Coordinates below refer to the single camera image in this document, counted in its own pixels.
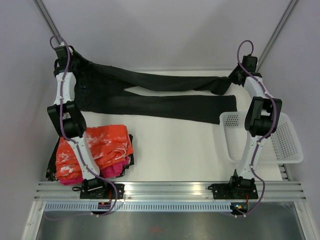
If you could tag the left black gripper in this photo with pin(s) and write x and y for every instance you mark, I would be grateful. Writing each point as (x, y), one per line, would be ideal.
(75, 55)

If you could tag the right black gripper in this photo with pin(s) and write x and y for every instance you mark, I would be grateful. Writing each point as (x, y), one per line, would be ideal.
(231, 77)

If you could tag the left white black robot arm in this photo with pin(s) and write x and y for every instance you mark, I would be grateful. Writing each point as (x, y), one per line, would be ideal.
(70, 124)

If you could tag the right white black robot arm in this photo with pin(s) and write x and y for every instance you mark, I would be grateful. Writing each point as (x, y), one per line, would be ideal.
(260, 123)

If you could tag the orange white folded trousers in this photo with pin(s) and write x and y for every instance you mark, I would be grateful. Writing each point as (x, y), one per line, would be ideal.
(105, 134)

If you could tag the pink folded trousers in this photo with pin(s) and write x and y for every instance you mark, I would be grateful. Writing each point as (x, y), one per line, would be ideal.
(114, 171)

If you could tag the white plastic basket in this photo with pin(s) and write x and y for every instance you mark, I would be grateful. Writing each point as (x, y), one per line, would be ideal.
(283, 147)

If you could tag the left aluminium frame post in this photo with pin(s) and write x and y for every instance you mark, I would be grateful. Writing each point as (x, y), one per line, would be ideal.
(42, 9)

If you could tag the aluminium frame post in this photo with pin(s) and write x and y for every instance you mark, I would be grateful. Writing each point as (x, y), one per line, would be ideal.
(279, 27)
(42, 9)

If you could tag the right aluminium frame post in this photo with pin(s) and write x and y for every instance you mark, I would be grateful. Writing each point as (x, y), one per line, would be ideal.
(279, 27)

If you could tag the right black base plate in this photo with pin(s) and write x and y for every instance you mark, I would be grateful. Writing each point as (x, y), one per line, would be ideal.
(224, 191)

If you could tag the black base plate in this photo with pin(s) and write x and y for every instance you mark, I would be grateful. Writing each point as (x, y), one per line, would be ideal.
(101, 191)
(224, 191)

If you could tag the aluminium mounting rail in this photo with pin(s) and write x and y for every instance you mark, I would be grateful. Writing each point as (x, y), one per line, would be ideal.
(275, 191)

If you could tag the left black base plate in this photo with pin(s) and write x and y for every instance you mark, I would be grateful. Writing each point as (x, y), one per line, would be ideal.
(101, 191)

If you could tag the white slotted cable duct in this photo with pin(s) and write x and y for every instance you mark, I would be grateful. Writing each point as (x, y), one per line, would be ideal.
(127, 206)

